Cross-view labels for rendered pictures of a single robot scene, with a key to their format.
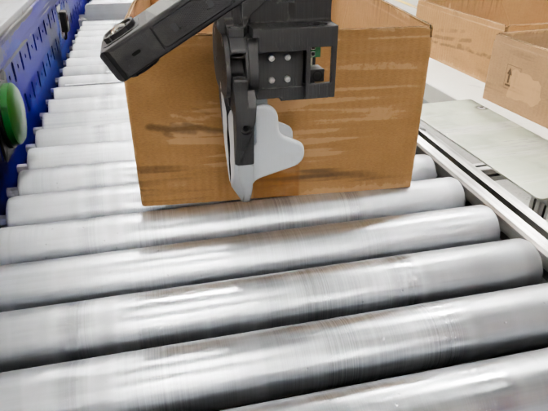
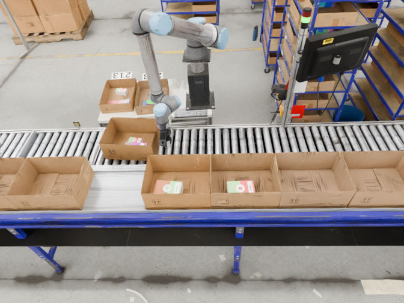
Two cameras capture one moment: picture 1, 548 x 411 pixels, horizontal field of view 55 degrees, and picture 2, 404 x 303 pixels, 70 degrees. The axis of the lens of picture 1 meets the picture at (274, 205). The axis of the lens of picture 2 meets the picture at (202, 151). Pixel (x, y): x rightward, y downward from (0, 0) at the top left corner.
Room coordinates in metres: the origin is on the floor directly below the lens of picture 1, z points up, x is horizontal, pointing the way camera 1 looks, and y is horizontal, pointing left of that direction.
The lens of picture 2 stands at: (-0.31, 1.39, 2.38)
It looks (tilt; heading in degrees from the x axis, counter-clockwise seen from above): 48 degrees down; 288
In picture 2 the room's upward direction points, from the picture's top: 4 degrees counter-clockwise
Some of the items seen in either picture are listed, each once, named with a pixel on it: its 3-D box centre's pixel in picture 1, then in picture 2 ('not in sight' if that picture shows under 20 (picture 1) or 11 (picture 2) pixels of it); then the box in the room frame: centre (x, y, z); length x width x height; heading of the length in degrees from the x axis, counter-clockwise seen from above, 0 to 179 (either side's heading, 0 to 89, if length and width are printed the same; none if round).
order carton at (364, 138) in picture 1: (258, 67); (132, 138); (0.68, 0.02, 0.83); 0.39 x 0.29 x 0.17; 8
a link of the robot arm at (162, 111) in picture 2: not in sight; (161, 113); (0.40, 0.01, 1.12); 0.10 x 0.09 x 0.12; 67
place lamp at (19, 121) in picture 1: (15, 113); not in sight; (0.57, 0.30, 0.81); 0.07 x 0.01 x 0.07; 13
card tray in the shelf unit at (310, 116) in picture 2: not in sight; (302, 106); (-0.64, -1.18, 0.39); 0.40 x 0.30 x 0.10; 103
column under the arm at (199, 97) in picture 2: not in sight; (199, 85); (0.32, -0.63, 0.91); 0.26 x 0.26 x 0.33; 16
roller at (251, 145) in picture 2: not in sight; (252, 151); (-0.23, -0.13, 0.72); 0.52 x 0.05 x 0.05; 103
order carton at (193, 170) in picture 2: not in sight; (178, 181); (0.16, 0.42, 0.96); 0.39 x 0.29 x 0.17; 13
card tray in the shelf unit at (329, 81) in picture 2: not in sight; (311, 74); (-0.64, -1.18, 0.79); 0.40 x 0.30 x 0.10; 104
